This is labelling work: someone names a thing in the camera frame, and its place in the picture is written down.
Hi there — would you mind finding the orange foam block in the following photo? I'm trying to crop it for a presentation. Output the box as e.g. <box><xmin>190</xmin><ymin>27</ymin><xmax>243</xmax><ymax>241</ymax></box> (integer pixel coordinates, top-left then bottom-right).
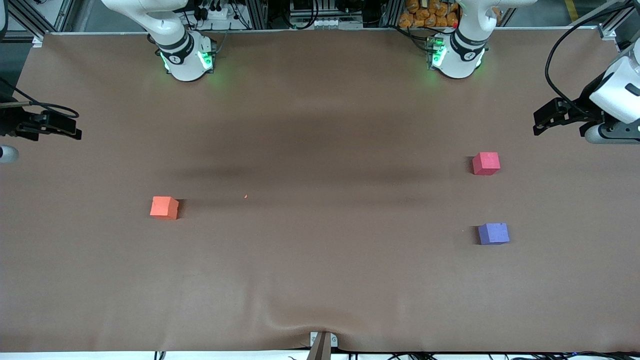
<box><xmin>149</xmin><ymin>196</ymin><xmax>180</xmax><ymax>221</ymax></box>

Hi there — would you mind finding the red foam block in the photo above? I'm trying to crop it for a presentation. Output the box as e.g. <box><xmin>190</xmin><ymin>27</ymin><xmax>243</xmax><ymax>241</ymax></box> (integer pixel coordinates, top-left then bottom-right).
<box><xmin>472</xmin><ymin>152</ymin><xmax>501</xmax><ymax>176</ymax></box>

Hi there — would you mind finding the purple foam block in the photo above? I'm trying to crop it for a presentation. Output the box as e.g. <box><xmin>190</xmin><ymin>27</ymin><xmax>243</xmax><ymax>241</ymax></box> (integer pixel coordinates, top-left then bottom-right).
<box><xmin>477</xmin><ymin>222</ymin><xmax>511</xmax><ymax>246</ymax></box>

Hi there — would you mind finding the orange packets pile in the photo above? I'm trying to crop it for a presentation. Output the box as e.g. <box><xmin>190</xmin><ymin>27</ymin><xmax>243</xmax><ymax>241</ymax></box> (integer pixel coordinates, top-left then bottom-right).
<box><xmin>398</xmin><ymin>0</ymin><xmax>460</xmax><ymax>29</ymax></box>

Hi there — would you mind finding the white power strip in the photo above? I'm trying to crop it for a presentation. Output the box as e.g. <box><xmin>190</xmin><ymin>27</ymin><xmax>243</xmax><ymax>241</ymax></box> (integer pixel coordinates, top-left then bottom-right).
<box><xmin>197</xmin><ymin>4</ymin><xmax>235</xmax><ymax>22</ymax></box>

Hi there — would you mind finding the white connector block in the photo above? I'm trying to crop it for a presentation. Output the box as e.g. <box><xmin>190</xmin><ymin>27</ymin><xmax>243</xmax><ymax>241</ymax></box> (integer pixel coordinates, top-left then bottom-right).
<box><xmin>309</xmin><ymin>18</ymin><xmax>364</xmax><ymax>29</ymax></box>

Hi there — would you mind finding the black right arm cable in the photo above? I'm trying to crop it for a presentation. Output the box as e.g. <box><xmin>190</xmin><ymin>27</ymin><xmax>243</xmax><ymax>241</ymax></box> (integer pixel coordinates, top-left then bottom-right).
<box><xmin>0</xmin><ymin>77</ymin><xmax>81</xmax><ymax>121</ymax></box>

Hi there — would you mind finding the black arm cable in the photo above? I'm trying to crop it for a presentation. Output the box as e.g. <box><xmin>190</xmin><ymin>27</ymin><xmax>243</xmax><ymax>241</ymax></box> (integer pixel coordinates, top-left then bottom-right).
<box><xmin>0</xmin><ymin>77</ymin><xmax>81</xmax><ymax>121</ymax></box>
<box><xmin>545</xmin><ymin>2</ymin><xmax>640</xmax><ymax>121</ymax></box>

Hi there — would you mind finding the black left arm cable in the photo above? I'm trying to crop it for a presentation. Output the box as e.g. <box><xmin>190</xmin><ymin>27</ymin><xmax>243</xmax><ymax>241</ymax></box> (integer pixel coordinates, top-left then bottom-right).
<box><xmin>545</xmin><ymin>2</ymin><xmax>640</xmax><ymax>121</ymax></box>

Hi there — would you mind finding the aluminium frame strut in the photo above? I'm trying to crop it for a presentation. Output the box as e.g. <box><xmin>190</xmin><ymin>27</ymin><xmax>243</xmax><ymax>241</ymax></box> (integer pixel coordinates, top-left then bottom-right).
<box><xmin>7</xmin><ymin>0</ymin><xmax>76</xmax><ymax>41</ymax></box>
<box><xmin>570</xmin><ymin>0</ymin><xmax>640</xmax><ymax>51</ymax></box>

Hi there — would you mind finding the aluminium frame post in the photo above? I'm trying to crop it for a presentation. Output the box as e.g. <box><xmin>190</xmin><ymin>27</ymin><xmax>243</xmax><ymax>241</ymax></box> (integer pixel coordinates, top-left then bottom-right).
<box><xmin>382</xmin><ymin>0</ymin><xmax>406</xmax><ymax>28</ymax></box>
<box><xmin>247</xmin><ymin>0</ymin><xmax>271</xmax><ymax>30</ymax></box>

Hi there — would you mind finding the silver table edge rail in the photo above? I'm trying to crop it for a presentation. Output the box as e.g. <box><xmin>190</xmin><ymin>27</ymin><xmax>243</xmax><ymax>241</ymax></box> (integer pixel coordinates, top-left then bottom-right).
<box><xmin>44</xmin><ymin>27</ymin><xmax>601</xmax><ymax>36</ymax></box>

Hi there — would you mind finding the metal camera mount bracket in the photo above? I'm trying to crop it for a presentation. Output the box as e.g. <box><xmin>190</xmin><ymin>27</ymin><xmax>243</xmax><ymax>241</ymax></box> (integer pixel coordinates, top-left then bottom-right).
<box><xmin>309</xmin><ymin>331</ymin><xmax>339</xmax><ymax>360</ymax></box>

